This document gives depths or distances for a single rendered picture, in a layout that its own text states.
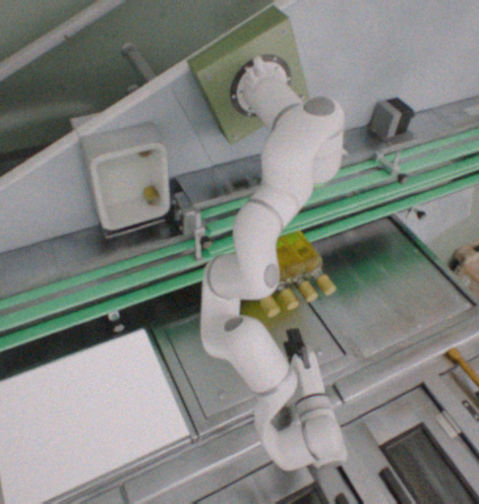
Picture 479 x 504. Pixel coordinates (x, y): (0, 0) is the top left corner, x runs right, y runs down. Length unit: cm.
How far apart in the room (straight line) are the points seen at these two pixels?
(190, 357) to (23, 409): 41
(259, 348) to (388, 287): 79
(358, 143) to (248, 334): 85
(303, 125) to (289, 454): 61
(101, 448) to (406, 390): 77
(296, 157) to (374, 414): 74
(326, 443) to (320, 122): 58
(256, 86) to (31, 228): 65
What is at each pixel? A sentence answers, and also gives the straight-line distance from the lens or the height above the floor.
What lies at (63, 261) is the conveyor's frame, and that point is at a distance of 127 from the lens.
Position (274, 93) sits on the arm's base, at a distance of 109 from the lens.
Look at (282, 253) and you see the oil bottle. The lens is 131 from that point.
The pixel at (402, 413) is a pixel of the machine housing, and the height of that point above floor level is 147.
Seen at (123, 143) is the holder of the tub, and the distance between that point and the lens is 113.
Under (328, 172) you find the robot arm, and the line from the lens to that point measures 98.
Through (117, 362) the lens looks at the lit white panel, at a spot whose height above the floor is 106.
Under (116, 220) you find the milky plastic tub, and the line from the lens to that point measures 125.
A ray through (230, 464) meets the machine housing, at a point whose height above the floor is 140.
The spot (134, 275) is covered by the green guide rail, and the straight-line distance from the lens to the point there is 123.
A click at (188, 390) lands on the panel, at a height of 121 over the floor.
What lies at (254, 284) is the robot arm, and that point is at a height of 130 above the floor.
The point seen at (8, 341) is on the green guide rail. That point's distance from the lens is 129.
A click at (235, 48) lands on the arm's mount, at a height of 81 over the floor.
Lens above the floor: 170
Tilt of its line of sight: 35 degrees down
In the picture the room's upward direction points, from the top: 147 degrees clockwise
